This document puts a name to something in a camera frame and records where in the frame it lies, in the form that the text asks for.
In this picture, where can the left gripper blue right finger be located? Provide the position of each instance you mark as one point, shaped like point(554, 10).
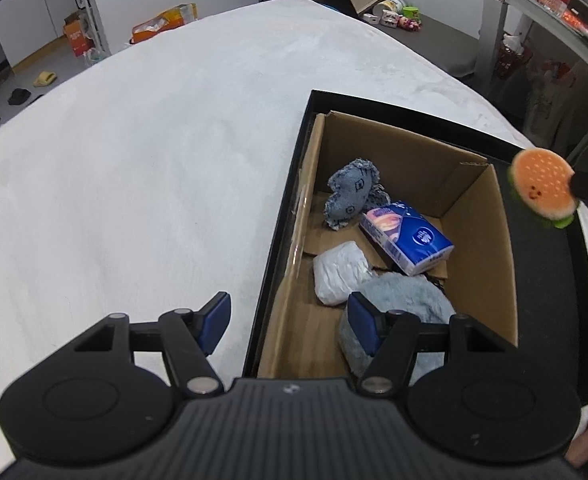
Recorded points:
point(390, 339)

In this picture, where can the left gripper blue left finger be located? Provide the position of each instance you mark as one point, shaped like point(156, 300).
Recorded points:
point(188, 338)

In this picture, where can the grey pink plush toy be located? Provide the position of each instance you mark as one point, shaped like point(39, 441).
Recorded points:
point(390, 306)

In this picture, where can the hamburger plush toy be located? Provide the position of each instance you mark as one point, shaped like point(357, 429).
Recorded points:
point(541, 180)

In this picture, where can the blue tissue pack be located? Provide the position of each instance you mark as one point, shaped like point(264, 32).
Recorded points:
point(407, 237)

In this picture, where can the brown cardboard box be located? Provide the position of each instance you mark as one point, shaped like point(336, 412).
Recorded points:
point(456, 190)

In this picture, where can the black plastic tray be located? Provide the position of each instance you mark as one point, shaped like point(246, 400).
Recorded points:
point(526, 281)

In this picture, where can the red plastic basket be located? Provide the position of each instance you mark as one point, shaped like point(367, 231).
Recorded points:
point(511, 56)

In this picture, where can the grey bench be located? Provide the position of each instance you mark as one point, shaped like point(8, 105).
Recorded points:
point(452, 51)

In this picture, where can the yellow slipper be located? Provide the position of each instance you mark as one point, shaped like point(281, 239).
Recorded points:
point(44, 79)

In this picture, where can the orange package on floor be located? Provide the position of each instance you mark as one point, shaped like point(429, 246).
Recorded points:
point(172, 18)

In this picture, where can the white cabinet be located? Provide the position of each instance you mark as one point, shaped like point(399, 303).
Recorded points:
point(26, 26)

